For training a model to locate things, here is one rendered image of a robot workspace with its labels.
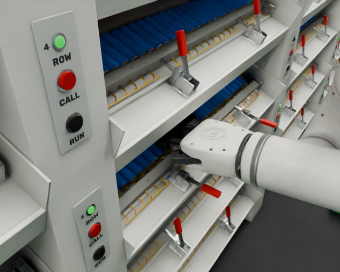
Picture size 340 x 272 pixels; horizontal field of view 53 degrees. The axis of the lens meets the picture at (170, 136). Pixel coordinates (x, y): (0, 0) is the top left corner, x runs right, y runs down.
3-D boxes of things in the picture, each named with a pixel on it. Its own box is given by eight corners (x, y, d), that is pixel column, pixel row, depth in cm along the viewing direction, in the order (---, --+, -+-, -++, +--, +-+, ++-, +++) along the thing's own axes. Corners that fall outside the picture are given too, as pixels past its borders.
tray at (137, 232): (266, 111, 94) (285, 86, 88) (120, 272, 53) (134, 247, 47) (209, 69, 99) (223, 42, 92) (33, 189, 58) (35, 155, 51)
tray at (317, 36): (330, 41, 142) (353, 11, 132) (278, 97, 101) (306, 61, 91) (290, 14, 146) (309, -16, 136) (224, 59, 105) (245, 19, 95)
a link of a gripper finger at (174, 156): (221, 153, 55) (206, 137, 60) (177, 167, 53) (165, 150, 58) (221, 159, 56) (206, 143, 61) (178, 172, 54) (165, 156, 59)
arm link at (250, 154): (278, 124, 54) (260, 121, 56) (256, 152, 48) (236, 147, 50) (275, 167, 58) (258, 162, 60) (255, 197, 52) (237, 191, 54)
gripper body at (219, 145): (266, 123, 56) (206, 111, 62) (239, 154, 49) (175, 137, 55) (264, 161, 60) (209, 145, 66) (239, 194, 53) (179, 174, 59)
